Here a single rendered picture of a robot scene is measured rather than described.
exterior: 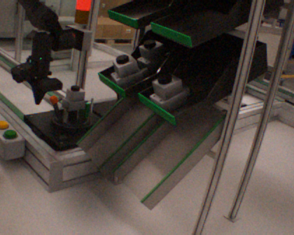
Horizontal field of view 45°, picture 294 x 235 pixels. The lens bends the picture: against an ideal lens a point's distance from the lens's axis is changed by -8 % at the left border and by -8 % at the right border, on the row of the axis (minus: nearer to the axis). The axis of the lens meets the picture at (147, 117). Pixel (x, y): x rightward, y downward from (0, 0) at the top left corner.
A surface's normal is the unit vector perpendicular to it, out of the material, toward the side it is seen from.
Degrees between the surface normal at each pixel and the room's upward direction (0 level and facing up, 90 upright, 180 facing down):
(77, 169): 90
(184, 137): 45
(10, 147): 90
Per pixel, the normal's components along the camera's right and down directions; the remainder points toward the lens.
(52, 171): 0.67, 0.38
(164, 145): -0.46, -0.59
